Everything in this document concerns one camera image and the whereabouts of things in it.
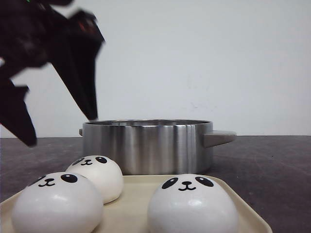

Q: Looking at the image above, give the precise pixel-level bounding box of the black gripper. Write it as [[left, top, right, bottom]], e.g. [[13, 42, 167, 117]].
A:
[[0, 0, 105, 120]]

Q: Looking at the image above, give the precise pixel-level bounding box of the beige plastic tray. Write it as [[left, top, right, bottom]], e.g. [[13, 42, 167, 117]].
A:
[[0, 174, 272, 233]]

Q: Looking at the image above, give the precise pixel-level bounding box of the panda bun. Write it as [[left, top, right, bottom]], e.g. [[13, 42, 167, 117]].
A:
[[66, 155, 124, 204], [11, 172, 103, 233], [147, 174, 239, 233]]

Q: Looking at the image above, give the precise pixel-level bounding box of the stainless steel steamer pot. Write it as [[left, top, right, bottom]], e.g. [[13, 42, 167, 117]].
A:
[[79, 119, 236, 175]]

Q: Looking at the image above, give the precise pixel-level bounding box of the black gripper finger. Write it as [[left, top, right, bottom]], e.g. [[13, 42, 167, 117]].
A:
[[0, 79, 37, 147]]

